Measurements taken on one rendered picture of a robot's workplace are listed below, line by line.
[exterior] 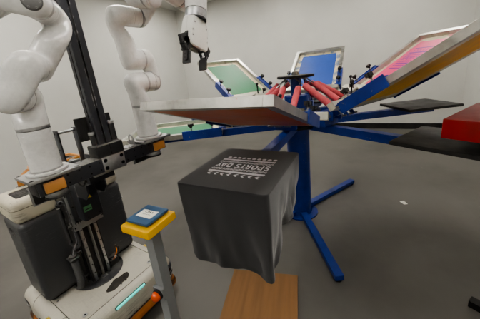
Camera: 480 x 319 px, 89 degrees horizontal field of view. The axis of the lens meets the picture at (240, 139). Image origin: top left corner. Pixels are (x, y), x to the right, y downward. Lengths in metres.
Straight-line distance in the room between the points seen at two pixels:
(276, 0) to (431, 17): 2.74
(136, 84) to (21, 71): 0.44
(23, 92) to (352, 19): 5.12
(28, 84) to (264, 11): 5.25
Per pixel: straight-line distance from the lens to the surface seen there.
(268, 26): 5.79
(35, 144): 1.06
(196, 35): 0.89
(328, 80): 2.92
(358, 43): 5.40
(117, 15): 1.26
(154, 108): 1.04
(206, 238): 1.25
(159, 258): 1.02
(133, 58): 1.26
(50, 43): 1.02
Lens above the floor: 1.41
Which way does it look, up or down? 16 degrees down
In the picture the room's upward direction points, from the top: 6 degrees counter-clockwise
